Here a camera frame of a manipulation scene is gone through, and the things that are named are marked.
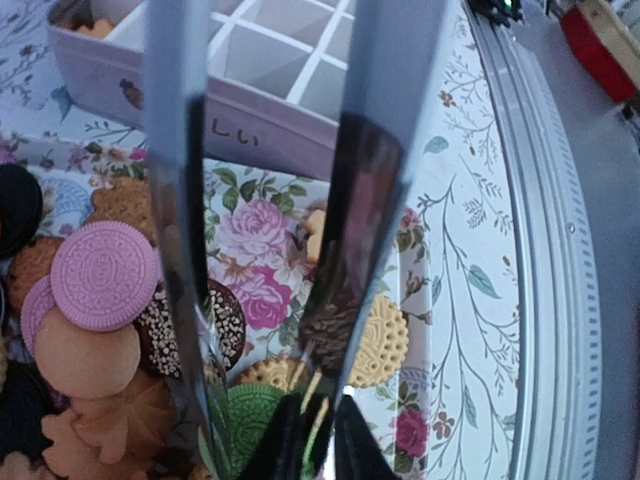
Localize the metal serving tongs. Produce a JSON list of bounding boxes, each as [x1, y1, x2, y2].
[[142, 0, 449, 480]]

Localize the pink divided cookie tin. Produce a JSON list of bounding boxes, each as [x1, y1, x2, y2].
[[47, 0, 355, 180]]

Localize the chocolate sprinkle donut cookie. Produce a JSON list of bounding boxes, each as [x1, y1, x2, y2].
[[133, 279, 247, 379]]

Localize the floral rectangular tray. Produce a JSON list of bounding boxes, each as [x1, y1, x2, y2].
[[1, 136, 432, 479]]

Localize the green sandwich cookie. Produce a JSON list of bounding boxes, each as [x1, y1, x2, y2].
[[198, 383, 285, 479]]

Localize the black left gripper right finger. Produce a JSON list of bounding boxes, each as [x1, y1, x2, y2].
[[334, 395, 398, 480]]

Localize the aluminium front rail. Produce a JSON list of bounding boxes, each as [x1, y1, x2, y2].
[[464, 9, 640, 480]]

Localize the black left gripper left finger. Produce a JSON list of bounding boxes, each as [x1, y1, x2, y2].
[[239, 394, 333, 479]]

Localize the pink sandwich cookie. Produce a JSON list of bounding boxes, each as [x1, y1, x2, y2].
[[20, 275, 56, 357], [50, 221, 158, 332]]

